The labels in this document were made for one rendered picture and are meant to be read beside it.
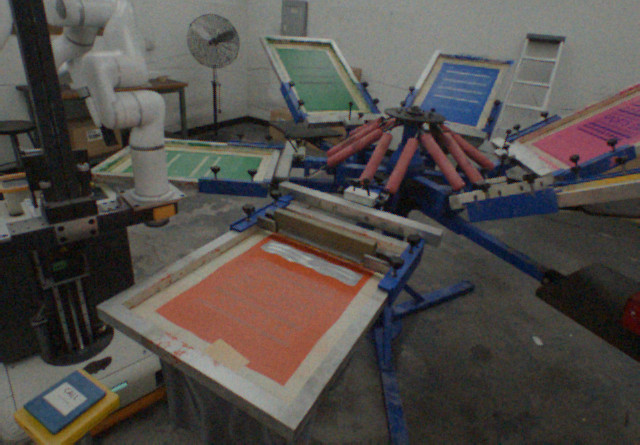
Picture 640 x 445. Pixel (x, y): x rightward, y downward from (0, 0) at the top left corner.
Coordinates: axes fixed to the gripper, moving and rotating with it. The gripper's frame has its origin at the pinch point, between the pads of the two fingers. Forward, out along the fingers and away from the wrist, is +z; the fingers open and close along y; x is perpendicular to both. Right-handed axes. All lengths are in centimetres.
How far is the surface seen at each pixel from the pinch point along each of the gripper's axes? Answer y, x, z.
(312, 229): -50, -40, 43
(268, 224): -34, -32, 41
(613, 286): -112, -112, 85
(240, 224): -29, -24, 38
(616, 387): -91, -175, 192
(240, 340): -71, 0, 51
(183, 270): -42, 1, 40
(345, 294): -71, -33, 57
